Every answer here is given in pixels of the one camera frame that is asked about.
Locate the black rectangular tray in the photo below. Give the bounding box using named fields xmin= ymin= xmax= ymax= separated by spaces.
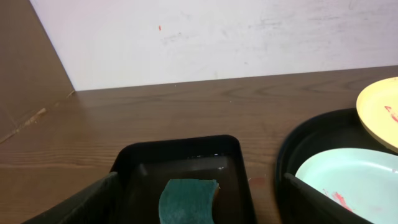
xmin=111 ymin=135 xmax=257 ymax=223

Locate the yellow plate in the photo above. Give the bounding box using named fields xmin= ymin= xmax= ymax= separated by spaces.
xmin=356 ymin=77 xmax=397 ymax=152

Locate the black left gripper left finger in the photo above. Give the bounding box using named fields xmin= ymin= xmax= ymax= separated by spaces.
xmin=24 ymin=172 xmax=123 ymax=224

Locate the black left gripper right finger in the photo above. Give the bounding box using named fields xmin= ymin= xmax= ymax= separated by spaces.
xmin=281 ymin=173 xmax=371 ymax=224

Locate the mint green plate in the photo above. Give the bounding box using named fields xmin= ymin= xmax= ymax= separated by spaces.
xmin=295 ymin=148 xmax=397 ymax=224

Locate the green yellow sponge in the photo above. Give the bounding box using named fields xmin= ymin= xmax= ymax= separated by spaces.
xmin=158 ymin=179 xmax=220 ymax=224

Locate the black round tray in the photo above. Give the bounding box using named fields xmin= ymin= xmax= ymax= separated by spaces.
xmin=274 ymin=108 xmax=397 ymax=216

